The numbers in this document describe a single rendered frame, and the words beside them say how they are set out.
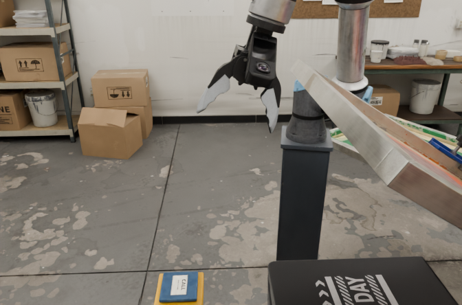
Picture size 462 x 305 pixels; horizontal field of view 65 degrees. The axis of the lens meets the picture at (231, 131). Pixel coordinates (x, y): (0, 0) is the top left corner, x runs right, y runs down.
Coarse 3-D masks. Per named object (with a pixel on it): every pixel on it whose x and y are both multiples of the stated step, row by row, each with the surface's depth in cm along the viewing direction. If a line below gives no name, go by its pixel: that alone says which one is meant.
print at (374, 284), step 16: (320, 288) 102; (336, 288) 102; (352, 288) 102; (368, 288) 102; (384, 288) 102; (336, 304) 97; (352, 304) 97; (368, 304) 97; (384, 304) 97; (400, 304) 97
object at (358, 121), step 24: (312, 72) 80; (312, 96) 74; (336, 96) 64; (336, 120) 60; (360, 120) 54; (384, 120) 99; (360, 144) 51; (384, 144) 46; (408, 144) 102; (384, 168) 44; (408, 168) 41; (456, 168) 106; (408, 192) 43; (432, 192) 43; (456, 192) 43; (456, 216) 44
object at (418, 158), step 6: (390, 138) 91; (402, 144) 95; (408, 150) 90; (414, 156) 86; (420, 156) 96; (420, 162) 82; (426, 162) 91; (432, 168) 87; (438, 168) 95; (438, 174) 82; (444, 174) 90; (450, 174) 100; (450, 180) 87; (456, 180) 97; (456, 186) 83
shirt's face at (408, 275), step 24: (288, 264) 110; (312, 264) 110; (336, 264) 110; (360, 264) 110; (384, 264) 110; (408, 264) 110; (288, 288) 102; (312, 288) 102; (408, 288) 102; (432, 288) 102
